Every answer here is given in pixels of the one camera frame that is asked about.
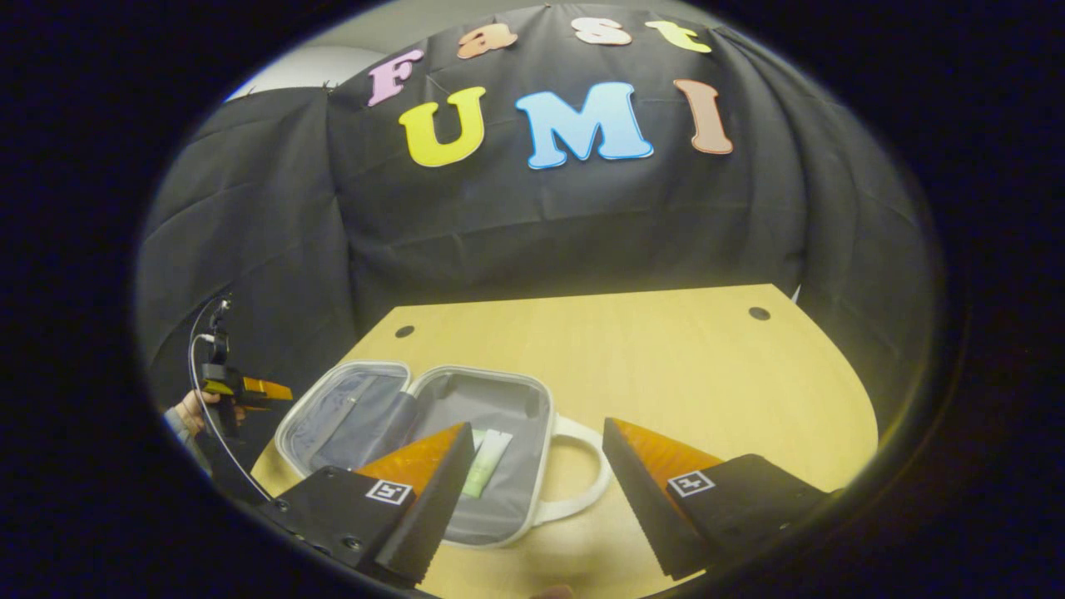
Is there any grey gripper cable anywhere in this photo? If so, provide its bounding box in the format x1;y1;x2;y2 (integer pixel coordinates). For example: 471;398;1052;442
188;295;275;502

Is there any black backdrop cloth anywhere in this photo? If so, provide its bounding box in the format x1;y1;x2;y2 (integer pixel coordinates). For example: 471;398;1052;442
136;4;945;433

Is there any green and white cream tube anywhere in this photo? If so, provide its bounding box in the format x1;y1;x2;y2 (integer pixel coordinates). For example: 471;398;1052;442
462;428;514;500

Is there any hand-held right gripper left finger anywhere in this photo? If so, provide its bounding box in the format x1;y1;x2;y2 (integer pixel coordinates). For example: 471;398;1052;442
258;422;477;590

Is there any white suitcase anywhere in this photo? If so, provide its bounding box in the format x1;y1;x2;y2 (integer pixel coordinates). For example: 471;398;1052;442
275;359;613;550

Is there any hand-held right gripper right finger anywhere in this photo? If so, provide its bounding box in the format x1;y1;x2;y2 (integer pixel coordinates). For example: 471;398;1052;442
602;417;833;581

